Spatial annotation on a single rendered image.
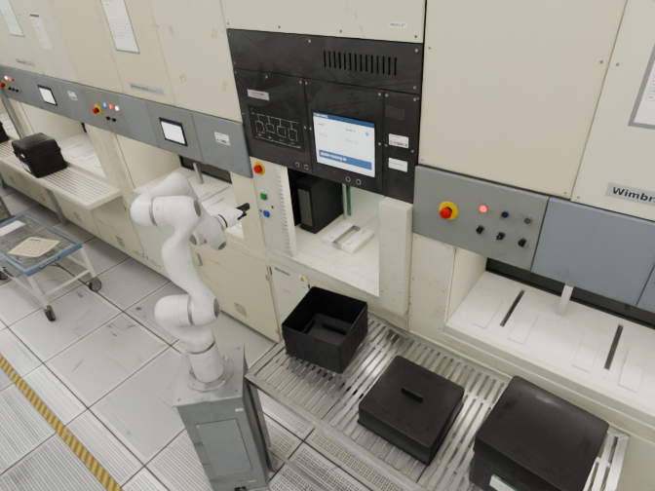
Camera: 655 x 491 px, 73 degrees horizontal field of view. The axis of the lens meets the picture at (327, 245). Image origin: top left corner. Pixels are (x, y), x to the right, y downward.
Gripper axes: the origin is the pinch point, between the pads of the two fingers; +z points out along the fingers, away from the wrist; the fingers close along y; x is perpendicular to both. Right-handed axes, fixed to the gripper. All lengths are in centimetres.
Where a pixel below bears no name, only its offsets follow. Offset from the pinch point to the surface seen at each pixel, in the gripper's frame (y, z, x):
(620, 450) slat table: 169, 3, -44
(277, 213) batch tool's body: 7.1, 13.0, -8.2
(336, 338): 60, -12, -43
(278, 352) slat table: 43, -32, -44
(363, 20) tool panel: 61, 13, 81
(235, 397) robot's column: 45, -59, -45
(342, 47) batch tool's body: 52, 13, 72
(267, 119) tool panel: 10.8, 12.4, 40.7
